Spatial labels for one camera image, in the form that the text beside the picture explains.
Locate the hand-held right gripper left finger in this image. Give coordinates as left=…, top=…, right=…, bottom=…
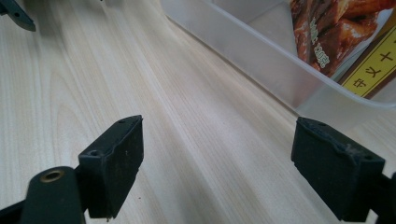
left=78, top=114, right=145, bottom=220

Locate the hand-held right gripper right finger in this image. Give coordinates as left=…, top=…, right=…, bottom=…
left=290, top=116, right=387, bottom=223

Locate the yellow box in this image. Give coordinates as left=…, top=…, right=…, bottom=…
left=337, top=22, right=396, bottom=101

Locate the green and gold food packet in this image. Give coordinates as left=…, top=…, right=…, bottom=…
left=289, top=0, right=396, bottom=78

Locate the clear plastic container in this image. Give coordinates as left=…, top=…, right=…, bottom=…
left=159, top=0, right=396, bottom=127

